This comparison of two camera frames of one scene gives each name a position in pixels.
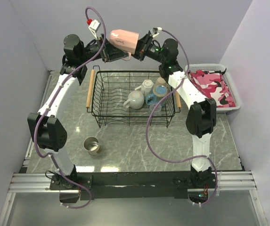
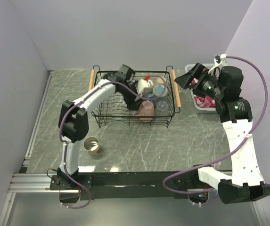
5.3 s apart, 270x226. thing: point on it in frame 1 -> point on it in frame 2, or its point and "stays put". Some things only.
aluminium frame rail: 27,182 stays put
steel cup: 91,144 stays put
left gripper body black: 90,52 -> 129,98
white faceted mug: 146,87 stays put
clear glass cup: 157,112 -> 162,107
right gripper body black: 146,49 -> 208,85
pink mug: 124,40 -> 145,113
